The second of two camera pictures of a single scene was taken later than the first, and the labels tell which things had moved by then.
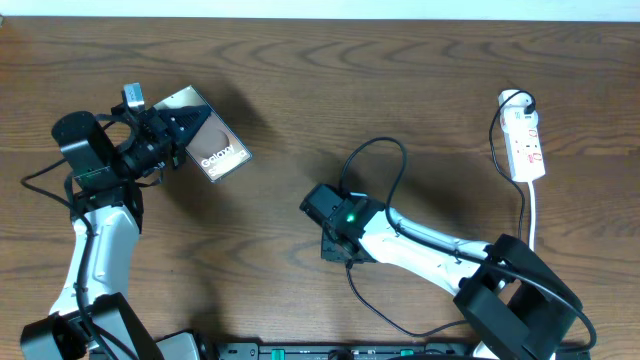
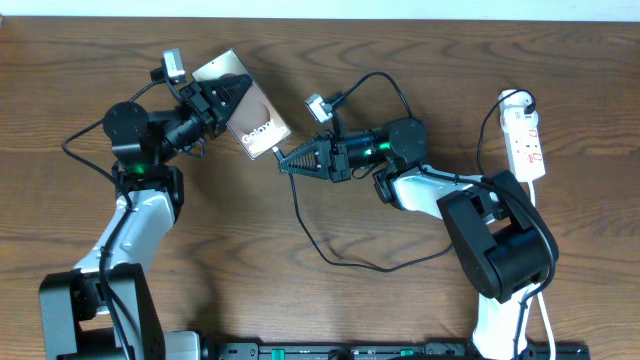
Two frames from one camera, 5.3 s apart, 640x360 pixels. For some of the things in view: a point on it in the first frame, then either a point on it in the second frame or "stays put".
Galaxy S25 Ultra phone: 213,146 → 256,124
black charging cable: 530,108 → 420,260
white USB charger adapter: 512,104 stays put
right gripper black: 327,251 → 327,163
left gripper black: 160,125 → 194,99
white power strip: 523,144 stays put
